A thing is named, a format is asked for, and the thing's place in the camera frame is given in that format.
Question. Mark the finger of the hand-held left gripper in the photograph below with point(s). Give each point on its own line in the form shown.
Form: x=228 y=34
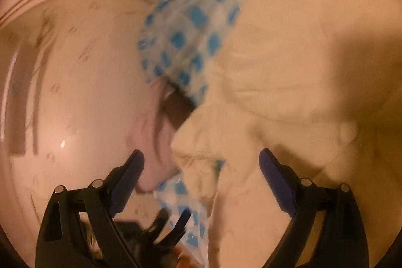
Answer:
x=180 y=225
x=157 y=224

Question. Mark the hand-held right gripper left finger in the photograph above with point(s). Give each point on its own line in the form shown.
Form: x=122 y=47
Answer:
x=124 y=189

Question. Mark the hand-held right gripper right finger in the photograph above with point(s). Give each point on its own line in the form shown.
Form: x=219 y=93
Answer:
x=276 y=181

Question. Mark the cream white garment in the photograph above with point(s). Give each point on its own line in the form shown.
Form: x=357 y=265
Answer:
x=298 y=67

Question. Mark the pink cloth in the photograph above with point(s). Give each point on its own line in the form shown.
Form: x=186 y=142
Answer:
x=154 y=142

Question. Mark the blue checkered blanket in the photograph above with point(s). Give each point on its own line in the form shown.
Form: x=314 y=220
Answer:
x=188 y=20

